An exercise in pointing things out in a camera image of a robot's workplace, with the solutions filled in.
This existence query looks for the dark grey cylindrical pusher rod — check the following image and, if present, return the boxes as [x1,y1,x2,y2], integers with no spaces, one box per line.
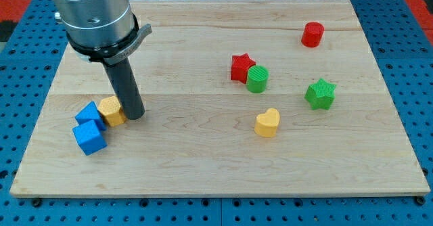
[103,58,145,120]

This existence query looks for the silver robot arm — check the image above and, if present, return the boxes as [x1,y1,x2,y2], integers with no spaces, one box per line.
[53,0,152,120]

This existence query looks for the yellow hexagon block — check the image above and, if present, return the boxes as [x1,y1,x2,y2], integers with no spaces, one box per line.
[97,96,127,127]

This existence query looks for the yellow heart block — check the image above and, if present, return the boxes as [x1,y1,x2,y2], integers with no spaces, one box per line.
[254,108,280,138]

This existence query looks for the blue triangle block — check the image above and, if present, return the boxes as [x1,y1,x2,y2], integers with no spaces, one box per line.
[74,101,107,131]

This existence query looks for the blue cube block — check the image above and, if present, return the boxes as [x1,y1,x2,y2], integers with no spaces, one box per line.
[72,120,107,156]

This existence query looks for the red star block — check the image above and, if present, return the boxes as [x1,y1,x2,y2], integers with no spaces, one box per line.
[231,53,256,84]

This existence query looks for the wooden board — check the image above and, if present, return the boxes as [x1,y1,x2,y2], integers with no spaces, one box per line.
[10,0,430,198]

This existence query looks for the green cylinder block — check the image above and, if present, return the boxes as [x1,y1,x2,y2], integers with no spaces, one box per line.
[246,65,269,93]

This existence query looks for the red cylinder block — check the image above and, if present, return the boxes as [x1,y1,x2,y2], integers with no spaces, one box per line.
[301,22,325,48]

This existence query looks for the green star block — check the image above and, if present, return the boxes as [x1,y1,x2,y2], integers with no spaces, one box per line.
[304,78,337,110]

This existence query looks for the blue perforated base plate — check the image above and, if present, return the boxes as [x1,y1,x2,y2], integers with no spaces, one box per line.
[1,0,432,225]

